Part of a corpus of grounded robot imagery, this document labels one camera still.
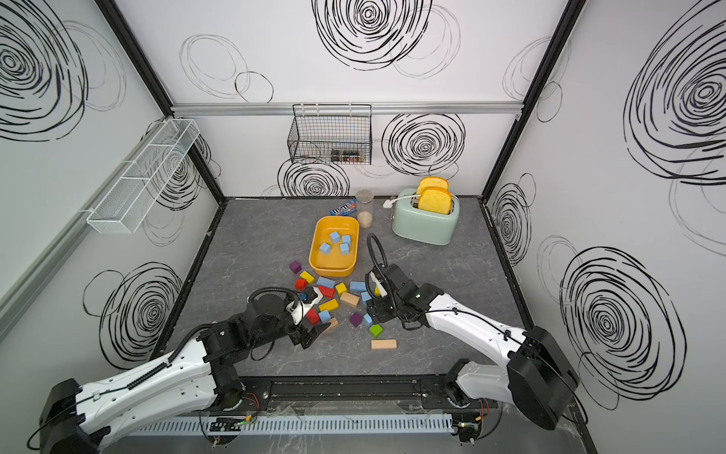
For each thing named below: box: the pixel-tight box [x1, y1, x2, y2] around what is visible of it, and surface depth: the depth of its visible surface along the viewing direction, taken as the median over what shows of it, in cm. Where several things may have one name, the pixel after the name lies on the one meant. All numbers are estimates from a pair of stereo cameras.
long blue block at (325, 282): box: [316, 276, 336, 289], surface depth 96 cm
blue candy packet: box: [328, 196, 359, 216], surface depth 118 cm
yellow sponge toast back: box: [415, 175, 450, 195], surface depth 98 cm
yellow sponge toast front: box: [417, 186, 453, 215], surface depth 95 cm
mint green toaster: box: [391, 188, 461, 246], surface depth 100 cm
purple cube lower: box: [349, 312, 363, 328], surface depth 88 cm
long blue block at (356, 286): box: [349, 280, 367, 292], surface depth 95 cm
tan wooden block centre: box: [339, 292, 361, 309], surface depth 91 cm
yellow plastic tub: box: [308, 214, 361, 279], surface depth 104 cm
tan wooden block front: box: [370, 338, 398, 350], surface depth 84 cm
